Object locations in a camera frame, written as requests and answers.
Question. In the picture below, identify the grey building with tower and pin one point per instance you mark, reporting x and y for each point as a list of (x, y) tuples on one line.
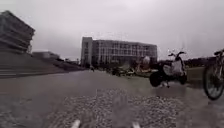
[(123, 51)]

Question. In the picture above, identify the row of parked bicycles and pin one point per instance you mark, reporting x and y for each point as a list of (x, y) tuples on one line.
[(133, 71)]

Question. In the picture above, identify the grey paved plaza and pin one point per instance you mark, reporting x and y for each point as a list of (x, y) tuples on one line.
[(100, 96)]

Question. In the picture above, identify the white and black scooter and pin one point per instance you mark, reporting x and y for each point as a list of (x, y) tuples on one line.
[(171, 71)]

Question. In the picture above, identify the robot's own part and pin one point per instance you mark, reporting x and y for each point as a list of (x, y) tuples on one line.
[(75, 124), (135, 125)]

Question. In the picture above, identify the low grey building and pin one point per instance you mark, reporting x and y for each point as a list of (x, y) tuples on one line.
[(45, 55)]

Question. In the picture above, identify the wide grey stone steps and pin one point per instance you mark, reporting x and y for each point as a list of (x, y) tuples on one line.
[(23, 66)]

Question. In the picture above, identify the grey layered building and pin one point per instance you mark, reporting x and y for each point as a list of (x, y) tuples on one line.
[(15, 33)]

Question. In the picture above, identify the bicycle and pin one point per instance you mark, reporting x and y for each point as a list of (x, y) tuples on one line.
[(213, 80)]

